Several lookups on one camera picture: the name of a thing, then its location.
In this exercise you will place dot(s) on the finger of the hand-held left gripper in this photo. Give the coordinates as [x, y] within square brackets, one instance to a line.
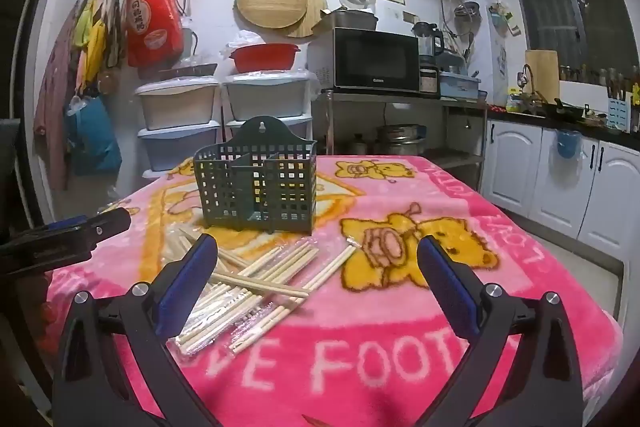
[107, 224]
[65, 223]

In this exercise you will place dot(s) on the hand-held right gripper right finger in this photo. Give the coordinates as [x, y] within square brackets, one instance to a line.
[445, 287]

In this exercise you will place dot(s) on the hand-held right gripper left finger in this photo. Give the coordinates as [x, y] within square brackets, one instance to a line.
[187, 287]

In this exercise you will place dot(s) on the bunch of wooden chopsticks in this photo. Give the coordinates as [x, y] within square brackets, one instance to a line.
[270, 264]

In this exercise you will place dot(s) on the green plastic utensil basket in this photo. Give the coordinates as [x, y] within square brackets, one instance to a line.
[225, 187]

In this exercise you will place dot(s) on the pink printed blanket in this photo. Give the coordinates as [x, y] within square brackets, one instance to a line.
[400, 307]

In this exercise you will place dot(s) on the blue hanging bag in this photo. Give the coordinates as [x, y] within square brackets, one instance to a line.
[95, 137]

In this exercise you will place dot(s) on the pink hanging cloth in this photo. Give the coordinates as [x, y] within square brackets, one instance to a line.
[52, 117]

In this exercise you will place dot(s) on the white kitchen cabinets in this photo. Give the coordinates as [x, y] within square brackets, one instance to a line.
[515, 172]

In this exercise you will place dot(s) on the large steel pot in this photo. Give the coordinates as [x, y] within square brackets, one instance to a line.
[400, 139]

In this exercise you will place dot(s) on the brown wicker basket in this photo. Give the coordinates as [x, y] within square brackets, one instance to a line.
[190, 71]

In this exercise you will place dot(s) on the yellow hanging cloth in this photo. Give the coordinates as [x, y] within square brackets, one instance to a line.
[95, 42]

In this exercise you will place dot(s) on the blue hanging bin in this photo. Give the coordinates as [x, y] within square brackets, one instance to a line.
[568, 144]

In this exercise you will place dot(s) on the metal kitchen rack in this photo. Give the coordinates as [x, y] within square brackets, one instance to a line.
[400, 98]

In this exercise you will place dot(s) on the red printed bag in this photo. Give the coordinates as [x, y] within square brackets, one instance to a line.
[150, 22]

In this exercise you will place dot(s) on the black wok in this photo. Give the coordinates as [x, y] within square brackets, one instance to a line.
[562, 112]

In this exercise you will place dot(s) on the black countertop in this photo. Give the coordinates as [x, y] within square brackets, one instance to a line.
[595, 129]

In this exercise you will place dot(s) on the metal faucet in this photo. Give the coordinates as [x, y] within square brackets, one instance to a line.
[527, 79]

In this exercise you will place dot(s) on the red plastic basin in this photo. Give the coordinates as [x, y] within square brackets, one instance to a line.
[265, 57]

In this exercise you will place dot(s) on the clear plastic bag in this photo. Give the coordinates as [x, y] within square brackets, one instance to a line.
[245, 39]

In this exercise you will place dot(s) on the wooden cutting board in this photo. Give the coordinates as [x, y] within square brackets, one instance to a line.
[542, 77]

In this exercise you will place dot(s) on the black microwave oven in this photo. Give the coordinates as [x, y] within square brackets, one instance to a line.
[375, 57]

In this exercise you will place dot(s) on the light blue knife holder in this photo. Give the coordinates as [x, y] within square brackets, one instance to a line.
[619, 112]

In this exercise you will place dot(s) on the black blender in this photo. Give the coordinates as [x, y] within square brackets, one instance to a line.
[427, 39]

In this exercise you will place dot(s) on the row of bottles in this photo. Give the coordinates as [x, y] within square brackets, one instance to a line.
[595, 76]

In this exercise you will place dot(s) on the hanging steel pot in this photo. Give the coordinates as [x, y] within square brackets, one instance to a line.
[467, 19]

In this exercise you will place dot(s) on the round woven bamboo tray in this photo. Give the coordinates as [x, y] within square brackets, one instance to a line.
[270, 2]

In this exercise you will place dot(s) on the grey metal pot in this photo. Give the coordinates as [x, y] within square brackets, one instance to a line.
[357, 21]

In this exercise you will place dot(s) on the kitchen window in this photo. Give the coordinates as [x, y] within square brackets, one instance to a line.
[575, 17]

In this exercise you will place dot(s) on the hanging wall organiser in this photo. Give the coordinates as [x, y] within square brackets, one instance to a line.
[502, 19]

